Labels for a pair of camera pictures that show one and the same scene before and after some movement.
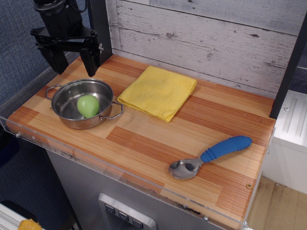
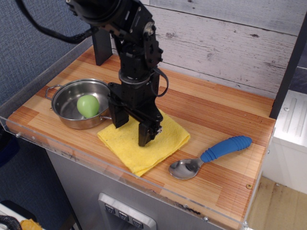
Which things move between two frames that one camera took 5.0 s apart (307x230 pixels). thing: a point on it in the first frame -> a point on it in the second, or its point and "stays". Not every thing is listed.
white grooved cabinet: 285,162 stays
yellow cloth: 158,93 -> 124,140
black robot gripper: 64,30 -> 140,100
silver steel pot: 64,100 stays
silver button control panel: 113,214 stays
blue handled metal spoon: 187,168 stays
